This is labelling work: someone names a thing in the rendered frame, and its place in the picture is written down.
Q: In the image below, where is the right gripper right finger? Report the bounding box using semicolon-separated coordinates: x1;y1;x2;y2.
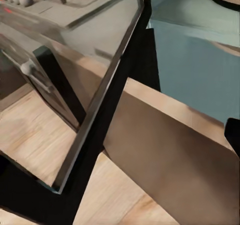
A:
224;117;240;157

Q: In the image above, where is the microwave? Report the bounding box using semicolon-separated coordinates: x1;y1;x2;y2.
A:
0;0;240;225

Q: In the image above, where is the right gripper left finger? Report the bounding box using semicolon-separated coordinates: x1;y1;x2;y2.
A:
0;118;26;178

